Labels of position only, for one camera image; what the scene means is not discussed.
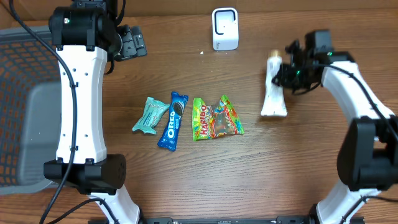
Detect white tube with gold cap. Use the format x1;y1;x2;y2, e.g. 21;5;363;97
261;50;288;117

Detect grey plastic mesh basket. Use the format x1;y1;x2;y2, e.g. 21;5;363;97
1;28;61;195

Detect teal snack packet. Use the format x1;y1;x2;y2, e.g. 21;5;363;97
132;97;170;134

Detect green Haribo gummy bag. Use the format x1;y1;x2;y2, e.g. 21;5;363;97
192;95;244;141

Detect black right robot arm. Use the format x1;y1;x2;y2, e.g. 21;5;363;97
272;40;397;223

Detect white barcode scanner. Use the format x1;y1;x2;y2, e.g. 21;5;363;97
211;7;239;51

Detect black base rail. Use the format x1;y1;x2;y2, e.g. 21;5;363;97
88;216;365;224

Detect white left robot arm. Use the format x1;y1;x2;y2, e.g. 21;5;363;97
44;1;146;224

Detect blue Oreo cookie pack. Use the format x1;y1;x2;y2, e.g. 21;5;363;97
157;91;189;151

